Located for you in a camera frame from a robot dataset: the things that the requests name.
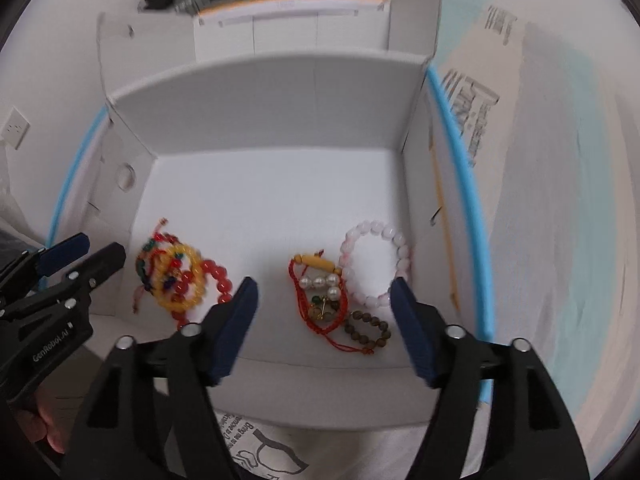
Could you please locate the small red cord bracelet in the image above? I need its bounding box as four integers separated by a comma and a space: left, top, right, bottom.
131, 217, 171, 313

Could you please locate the cardboard storage box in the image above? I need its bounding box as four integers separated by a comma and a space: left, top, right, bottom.
47, 0, 496, 433

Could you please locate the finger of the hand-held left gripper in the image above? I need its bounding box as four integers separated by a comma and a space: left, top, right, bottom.
0, 241, 127, 323
0, 232, 91, 301

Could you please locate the wooden and green bead bracelet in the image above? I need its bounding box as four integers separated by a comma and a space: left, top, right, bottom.
306, 295, 392, 354

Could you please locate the yellow bead bracelet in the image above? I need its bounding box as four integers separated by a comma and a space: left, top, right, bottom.
151, 242, 207, 311

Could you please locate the printed plastic bag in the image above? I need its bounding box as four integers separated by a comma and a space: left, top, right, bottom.
212, 410, 441, 480

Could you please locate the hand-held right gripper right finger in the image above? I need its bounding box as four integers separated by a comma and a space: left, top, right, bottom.
390, 276, 591, 480

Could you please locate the red cord bracelet gold bar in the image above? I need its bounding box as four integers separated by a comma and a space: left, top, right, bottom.
288, 250, 376, 356

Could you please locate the red bead bracelet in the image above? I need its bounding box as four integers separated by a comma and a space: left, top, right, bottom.
170, 232, 235, 328

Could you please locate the white pearl string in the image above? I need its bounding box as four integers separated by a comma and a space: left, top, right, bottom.
298, 274, 343, 302

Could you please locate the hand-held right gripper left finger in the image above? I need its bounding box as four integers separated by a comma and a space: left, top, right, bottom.
60, 276, 259, 480

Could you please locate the multicolour bead bracelet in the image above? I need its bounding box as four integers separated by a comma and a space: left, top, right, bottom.
136, 240, 183, 291

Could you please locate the striped bed sheet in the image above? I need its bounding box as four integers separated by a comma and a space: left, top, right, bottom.
425, 0, 640, 461

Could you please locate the pink bead bracelet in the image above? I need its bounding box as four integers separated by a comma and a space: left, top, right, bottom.
339, 219, 415, 311

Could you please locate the person's left hand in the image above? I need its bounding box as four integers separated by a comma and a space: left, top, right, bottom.
12, 392, 69, 456

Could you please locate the white wall socket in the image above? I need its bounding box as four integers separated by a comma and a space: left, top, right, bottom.
0, 106, 30, 150

